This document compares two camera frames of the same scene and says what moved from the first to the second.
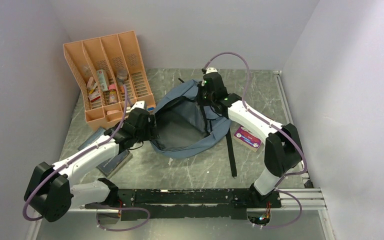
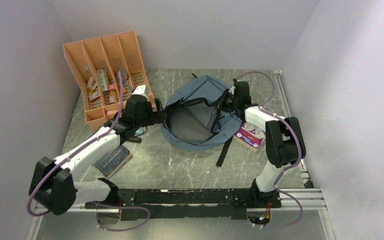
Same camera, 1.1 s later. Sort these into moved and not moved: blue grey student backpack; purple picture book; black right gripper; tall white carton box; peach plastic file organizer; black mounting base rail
Moved: blue grey student backpack; black right gripper
Not moved: tall white carton box; black mounting base rail; purple picture book; peach plastic file organizer
